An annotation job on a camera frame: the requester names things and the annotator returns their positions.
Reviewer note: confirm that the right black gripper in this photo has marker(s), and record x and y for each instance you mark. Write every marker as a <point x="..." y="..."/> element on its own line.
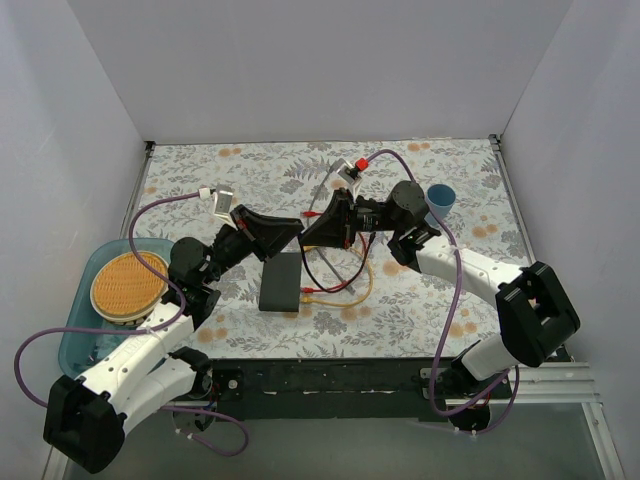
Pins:
<point x="345" y="218"/>

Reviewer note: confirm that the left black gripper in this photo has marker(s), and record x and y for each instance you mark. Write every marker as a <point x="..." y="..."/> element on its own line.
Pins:
<point x="248" y="230"/>

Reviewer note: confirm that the black network switch box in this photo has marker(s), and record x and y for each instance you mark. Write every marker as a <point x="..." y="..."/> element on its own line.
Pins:
<point x="281" y="283"/>

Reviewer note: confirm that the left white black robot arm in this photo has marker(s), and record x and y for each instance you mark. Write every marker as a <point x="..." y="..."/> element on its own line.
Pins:
<point x="89" y="417"/>

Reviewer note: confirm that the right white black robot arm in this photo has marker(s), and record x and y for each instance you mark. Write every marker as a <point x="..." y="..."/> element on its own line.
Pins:
<point x="535" y="314"/>

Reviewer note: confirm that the floral patterned table mat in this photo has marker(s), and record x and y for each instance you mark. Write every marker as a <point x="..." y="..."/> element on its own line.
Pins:
<point x="390" y="311"/>

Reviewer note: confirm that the blue plastic cup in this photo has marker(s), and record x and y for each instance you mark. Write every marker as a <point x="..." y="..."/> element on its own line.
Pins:
<point x="440" y="199"/>

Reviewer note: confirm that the orange woven round plate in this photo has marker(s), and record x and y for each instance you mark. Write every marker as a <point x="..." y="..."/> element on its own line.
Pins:
<point x="125" y="292"/>

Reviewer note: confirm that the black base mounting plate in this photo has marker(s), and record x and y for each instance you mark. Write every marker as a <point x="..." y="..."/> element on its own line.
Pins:
<point x="342" y="388"/>

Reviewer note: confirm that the teal plastic tray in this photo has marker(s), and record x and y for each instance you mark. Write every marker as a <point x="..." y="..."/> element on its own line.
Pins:
<point x="78" y="352"/>

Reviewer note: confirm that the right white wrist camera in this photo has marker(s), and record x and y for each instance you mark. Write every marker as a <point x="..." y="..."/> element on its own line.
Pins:
<point x="352" y="175"/>

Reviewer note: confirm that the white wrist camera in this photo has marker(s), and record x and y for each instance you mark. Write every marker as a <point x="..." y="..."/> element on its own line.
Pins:
<point x="352" y="175"/>
<point x="222" y="197"/>

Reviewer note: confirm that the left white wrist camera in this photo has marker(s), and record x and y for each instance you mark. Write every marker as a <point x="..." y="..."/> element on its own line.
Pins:
<point x="222" y="197"/>

